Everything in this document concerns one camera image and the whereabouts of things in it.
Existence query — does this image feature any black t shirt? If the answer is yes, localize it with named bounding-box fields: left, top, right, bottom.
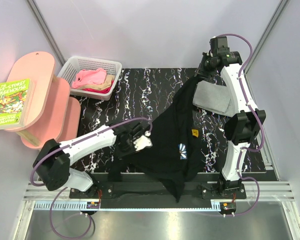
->
left=108, top=76, right=201, bottom=202

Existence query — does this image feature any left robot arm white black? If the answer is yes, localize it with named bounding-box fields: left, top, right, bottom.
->
left=30, top=119, right=147, bottom=198

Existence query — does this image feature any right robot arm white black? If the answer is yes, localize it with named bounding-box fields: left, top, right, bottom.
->
left=192, top=33, right=266, bottom=199

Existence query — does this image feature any folded grey t shirt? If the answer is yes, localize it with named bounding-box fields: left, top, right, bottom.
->
left=192, top=80, right=236, bottom=118

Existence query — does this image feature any magenta garment in basket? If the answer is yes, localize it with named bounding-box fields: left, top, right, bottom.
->
left=88, top=87, right=111, bottom=95

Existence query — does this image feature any beige garment in basket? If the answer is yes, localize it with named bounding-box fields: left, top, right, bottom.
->
left=83, top=74, right=115, bottom=91

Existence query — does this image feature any white plastic laundry basket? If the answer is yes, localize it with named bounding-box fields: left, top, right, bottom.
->
left=58, top=56, right=122, bottom=101

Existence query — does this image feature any pink tiered shelf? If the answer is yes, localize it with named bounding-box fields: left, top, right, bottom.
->
left=7, top=51, right=81, bottom=150

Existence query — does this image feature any pink garment in basket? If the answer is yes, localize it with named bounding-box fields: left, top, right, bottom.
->
left=71, top=68, right=107, bottom=89

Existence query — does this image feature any green treehouse book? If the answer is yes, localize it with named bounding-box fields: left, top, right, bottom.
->
left=0, top=78, right=36, bottom=130

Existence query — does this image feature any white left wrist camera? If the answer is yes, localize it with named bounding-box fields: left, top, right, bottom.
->
left=133, top=131, right=153, bottom=152

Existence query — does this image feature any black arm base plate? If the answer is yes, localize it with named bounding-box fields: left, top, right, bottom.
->
left=69, top=173, right=247, bottom=212

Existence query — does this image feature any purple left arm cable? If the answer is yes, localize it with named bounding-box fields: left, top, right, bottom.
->
left=29, top=117, right=153, bottom=239

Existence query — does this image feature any aluminium frame rail front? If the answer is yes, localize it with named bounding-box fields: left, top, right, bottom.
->
left=24, top=181, right=295, bottom=212

